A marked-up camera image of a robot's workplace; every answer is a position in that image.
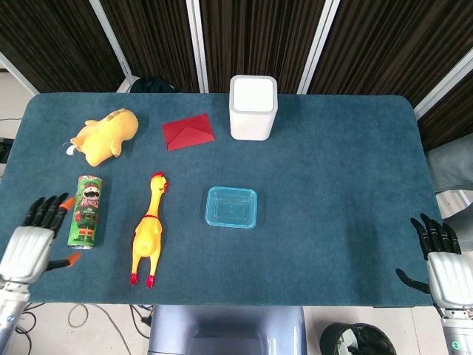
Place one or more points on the white partition post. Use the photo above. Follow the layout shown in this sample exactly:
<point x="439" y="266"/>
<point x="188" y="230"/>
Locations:
<point x="318" y="44"/>
<point x="18" y="74"/>
<point x="197" y="44"/>
<point x="114" y="40"/>
<point x="443" y="85"/>

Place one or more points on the grey upholstered chair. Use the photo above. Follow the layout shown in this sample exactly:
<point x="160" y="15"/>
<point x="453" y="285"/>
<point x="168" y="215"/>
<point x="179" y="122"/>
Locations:
<point x="451" y="162"/>

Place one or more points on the yellow plush toy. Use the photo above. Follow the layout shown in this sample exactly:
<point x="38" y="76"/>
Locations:
<point x="107" y="135"/>

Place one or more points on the green Pringles can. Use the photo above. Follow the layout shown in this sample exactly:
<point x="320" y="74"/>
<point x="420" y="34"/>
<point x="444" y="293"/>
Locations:
<point x="86" y="214"/>

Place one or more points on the right silver robot hand black fingers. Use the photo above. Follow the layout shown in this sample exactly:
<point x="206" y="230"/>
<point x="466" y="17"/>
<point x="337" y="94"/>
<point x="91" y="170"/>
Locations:
<point x="449" y="277"/>

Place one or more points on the blue-grey robot torso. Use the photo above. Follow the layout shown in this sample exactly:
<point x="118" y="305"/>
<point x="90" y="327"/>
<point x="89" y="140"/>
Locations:
<point x="225" y="333"/>

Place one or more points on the clear plastic food container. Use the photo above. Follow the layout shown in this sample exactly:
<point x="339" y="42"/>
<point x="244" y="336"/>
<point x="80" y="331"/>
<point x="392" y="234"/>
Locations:
<point x="231" y="209"/>

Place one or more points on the white square bin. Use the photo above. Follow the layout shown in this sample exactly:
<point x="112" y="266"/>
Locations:
<point x="251" y="111"/>

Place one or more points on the left silver robot hand orange fingertips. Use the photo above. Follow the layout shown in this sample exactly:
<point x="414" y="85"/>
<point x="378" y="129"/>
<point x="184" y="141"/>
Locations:
<point x="26" y="251"/>

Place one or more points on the yellow rubber chicken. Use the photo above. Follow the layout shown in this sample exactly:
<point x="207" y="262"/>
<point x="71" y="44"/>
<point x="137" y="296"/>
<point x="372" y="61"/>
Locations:
<point x="148" y="236"/>

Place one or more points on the black trash bin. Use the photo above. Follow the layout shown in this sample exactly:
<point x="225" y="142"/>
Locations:
<point x="354" y="340"/>

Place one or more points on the blue felt table cover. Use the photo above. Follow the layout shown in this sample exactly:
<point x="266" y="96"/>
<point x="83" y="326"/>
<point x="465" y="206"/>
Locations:
<point x="314" y="185"/>

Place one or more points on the red paper envelope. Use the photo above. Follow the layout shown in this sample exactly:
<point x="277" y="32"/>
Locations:
<point x="188" y="135"/>

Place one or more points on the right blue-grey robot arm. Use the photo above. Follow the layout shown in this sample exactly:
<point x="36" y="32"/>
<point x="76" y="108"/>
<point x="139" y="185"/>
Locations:
<point x="458" y="333"/>

